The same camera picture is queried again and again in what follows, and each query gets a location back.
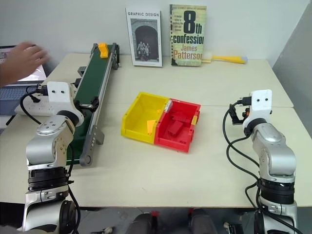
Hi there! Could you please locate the Graphic Design book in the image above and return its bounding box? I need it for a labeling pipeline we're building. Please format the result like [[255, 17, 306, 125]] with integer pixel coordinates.
[[125, 7, 163, 67]]

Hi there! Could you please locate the red block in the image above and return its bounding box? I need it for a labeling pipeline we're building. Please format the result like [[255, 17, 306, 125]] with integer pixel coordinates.
[[165, 120, 183, 137]]

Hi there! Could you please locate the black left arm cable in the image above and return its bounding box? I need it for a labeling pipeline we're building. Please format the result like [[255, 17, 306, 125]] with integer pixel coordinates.
[[19, 83, 81, 234]]

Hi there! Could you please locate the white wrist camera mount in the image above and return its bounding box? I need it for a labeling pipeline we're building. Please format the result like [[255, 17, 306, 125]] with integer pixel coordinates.
[[46, 81, 72, 111], [245, 89, 273, 122]]

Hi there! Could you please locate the orange block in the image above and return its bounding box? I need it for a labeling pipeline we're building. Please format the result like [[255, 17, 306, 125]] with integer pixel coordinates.
[[146, 119, 157, 136]]

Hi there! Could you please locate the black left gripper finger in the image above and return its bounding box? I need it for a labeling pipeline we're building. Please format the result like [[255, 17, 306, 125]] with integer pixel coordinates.
[[90, 96, 100, 111], [79, 102, 95, 112]]

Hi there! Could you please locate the yellow block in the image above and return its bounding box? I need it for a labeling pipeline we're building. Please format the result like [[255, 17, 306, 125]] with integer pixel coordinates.
[[97, 42, 109, 59]]

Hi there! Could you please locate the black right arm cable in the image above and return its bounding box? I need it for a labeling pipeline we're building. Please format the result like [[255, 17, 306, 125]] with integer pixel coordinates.
[[222, 102, 303, 234]]

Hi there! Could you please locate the yellow brush with white sponge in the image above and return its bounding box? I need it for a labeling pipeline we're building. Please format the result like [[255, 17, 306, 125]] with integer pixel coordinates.
[[202, 51, 249, 65]]

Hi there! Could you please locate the red plastic bin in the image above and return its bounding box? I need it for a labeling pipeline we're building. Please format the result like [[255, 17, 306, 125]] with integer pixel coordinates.
[[153, 98, 202, 154]]

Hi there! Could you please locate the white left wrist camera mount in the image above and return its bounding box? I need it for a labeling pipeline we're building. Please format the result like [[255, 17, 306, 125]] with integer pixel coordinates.
[[46, 81, 72, 111]]

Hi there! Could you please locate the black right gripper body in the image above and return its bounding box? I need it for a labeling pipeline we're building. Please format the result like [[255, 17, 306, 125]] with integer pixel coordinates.
[[237, 96, 252, 120]]

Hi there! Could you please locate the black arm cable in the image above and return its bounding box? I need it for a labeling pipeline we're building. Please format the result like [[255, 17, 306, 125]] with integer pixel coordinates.
[[19, 83, 81, 234], [222, 102, 303, 234]]

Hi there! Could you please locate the white power strip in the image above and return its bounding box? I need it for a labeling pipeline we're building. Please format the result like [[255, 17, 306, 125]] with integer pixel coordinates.
[[14, 96, 74, 117]]

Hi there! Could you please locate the person's bare hand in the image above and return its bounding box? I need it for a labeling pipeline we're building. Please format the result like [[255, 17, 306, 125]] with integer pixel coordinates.
[[0, 41, 49, 87]]

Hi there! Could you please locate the dark rounded shape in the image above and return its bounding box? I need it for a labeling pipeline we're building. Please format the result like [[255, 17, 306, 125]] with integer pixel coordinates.
[[124, 212, 154, 234], [190, 208, 218, 234]]

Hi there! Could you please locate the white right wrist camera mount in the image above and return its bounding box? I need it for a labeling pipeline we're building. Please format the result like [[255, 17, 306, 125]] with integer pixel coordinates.
[[245, 89, 273, 122]]

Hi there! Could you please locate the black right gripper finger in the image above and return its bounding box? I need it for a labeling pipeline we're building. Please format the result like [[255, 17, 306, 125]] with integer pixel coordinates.
[[231, 112, 243, 126], [229, 102, 241, 115]]

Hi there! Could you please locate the green conveyor belt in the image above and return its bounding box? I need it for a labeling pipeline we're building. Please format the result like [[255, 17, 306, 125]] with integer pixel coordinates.
[[64, 42, 121, 167]]

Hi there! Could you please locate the grey laptop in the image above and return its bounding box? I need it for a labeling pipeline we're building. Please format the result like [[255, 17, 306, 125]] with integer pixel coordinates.
[[0, 45, 47, 128]]

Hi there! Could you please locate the yellow plastic bin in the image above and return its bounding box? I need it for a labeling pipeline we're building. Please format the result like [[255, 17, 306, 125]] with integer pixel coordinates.
[[120, 91, 170, 144]]

